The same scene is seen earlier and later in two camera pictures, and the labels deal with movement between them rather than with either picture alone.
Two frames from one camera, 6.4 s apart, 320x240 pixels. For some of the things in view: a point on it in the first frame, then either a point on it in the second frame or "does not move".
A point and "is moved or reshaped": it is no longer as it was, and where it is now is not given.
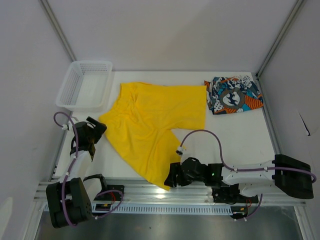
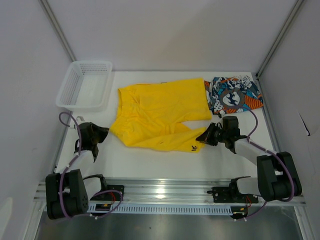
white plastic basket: (87, 86) does not move
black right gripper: (171, 180) -> (206, 136)
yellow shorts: (139, 124) is moved or reshaped
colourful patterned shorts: (235, 94) does not move
